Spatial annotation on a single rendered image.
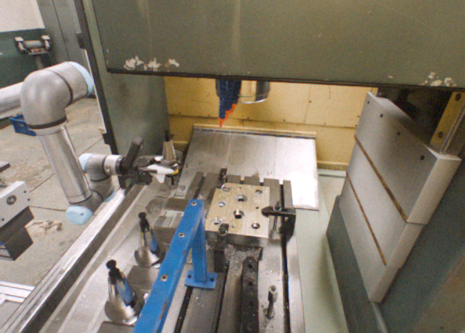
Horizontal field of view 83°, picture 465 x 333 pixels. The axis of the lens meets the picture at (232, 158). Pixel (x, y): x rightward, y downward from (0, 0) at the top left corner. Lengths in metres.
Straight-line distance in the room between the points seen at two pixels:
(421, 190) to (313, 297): 0.74
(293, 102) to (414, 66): 1.42
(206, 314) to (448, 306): 0.59
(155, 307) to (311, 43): 0.49
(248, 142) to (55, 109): 1.31
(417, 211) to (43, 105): 0.97
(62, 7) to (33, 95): 4.99
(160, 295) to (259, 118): 1.52
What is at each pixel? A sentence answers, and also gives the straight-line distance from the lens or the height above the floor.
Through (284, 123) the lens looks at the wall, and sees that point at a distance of 1.90.
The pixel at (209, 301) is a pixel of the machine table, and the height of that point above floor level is 0.90.
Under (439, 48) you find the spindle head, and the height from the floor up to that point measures 1.63.
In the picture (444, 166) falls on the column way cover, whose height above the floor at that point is 1.40.
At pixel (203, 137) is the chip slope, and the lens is 1.94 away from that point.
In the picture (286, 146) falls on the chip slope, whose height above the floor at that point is 0.82.
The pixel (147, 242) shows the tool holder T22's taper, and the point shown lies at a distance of 0.56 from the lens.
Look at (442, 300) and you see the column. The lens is 0.80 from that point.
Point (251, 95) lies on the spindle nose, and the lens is 0.70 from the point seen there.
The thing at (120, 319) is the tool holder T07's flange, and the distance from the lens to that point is 0.54.
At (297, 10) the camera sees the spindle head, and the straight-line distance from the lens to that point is 0.42.
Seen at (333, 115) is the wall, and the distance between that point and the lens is 1.92.
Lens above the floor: 1.67
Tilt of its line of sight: 31 degrees down
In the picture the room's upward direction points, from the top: 1 degrees clockwise
